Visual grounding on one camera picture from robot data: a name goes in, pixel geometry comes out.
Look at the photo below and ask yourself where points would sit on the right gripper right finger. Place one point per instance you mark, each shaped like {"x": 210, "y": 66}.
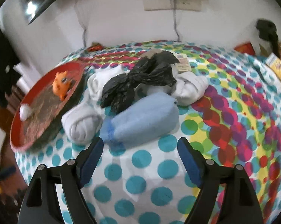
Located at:
{"x": 240, "y": 203}

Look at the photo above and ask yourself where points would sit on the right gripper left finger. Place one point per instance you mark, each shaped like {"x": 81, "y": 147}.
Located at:
{"x": 40, "y": 203}

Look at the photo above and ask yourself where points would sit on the light blue sock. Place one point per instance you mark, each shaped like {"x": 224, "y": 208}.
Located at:
{"x": 144, "y": 121}

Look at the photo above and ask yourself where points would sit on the orange toy animal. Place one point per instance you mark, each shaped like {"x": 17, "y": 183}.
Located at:
{"x": 61, "y": 85}

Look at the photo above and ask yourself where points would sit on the white sock bundle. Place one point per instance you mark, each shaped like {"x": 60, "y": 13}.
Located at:
{"x": 188, "y": 88}

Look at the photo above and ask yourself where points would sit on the black plastic bag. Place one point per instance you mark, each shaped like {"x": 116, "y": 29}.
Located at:
{"x": 118, "y": 92}

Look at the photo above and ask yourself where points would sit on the white sock pair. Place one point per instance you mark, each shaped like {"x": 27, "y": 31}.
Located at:
{"x": 96, "y": 81}

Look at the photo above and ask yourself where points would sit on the small cardboard box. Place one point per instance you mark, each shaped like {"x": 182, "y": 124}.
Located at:
{"x": 182, "y": 66}

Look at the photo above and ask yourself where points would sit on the round red worn tray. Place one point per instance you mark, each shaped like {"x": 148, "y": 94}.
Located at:
{"x": 48, "y": 109}

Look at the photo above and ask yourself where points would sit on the red snack wrapper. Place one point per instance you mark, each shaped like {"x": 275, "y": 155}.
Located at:
{"x": 95, "y": 47}

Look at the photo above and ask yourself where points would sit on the white wall socket plate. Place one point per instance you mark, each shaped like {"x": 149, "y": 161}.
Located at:
{"x": 183, "y": 5}

